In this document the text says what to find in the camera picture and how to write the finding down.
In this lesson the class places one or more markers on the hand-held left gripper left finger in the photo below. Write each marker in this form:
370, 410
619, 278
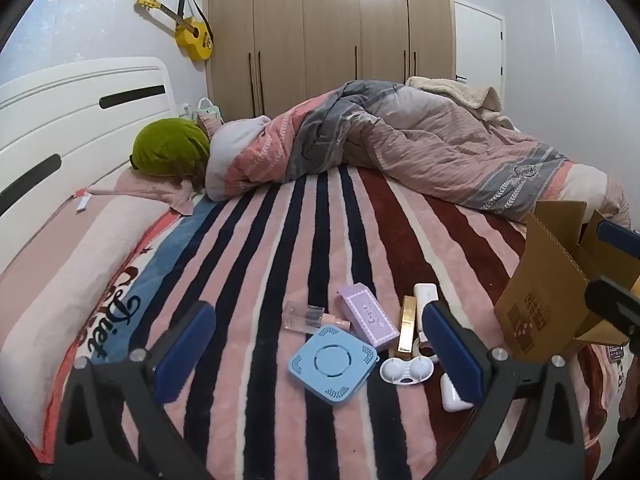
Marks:
184, 347

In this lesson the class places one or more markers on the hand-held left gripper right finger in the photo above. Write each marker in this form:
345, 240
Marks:
452, 355

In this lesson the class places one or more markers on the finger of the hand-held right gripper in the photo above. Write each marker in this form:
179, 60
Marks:
619, 233
611, 305

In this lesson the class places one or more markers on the brown cardboard box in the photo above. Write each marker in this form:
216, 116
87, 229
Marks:
540, 290

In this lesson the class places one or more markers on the clear bottle with pink cap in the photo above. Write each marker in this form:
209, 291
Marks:
300, 316

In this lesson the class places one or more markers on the clear tape roll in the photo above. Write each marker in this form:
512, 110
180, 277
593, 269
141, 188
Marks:
425, 347

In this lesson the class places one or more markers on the white earbuds case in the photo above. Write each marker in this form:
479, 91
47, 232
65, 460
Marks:
452, 397

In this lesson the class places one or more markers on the white contact lens case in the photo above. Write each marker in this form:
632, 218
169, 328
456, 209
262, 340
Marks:
400, 371

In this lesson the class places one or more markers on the gold rectangular box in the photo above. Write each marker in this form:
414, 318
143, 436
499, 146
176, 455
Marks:
406, 325

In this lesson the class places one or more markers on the small white box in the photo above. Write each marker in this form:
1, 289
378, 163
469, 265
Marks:
425, 294

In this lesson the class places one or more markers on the purple rectangular box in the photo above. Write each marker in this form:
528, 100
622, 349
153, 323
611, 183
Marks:
367, 315

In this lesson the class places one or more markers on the blue square vented device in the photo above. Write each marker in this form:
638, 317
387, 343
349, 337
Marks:
332, 365

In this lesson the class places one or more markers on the long pink and white pillow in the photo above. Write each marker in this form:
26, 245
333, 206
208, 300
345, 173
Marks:
60, 270

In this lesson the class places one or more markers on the striped plush blanket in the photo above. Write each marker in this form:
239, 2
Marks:
300, 240

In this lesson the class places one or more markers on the pink pillowcase cloth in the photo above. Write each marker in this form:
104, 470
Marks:
150, 187

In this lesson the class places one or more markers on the beige fleece blanket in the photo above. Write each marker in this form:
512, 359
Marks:
475, 97

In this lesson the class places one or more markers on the green pillow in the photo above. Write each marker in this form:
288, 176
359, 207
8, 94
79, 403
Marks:
170, 147

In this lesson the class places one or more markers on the pink and grey quilt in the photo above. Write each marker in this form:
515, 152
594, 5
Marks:
400, 150

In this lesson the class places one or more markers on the white door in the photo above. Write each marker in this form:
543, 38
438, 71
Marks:
477, 45

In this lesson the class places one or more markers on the mint green bag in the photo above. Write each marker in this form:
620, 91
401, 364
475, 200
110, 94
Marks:
209, 110

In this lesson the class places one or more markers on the white bed headboard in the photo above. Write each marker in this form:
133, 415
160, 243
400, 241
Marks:
60, 115

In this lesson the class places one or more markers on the yellow guitar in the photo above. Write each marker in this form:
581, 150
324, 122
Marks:
192, 37

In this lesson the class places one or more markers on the wooden wardrobe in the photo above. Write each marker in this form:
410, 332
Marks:
330, 25

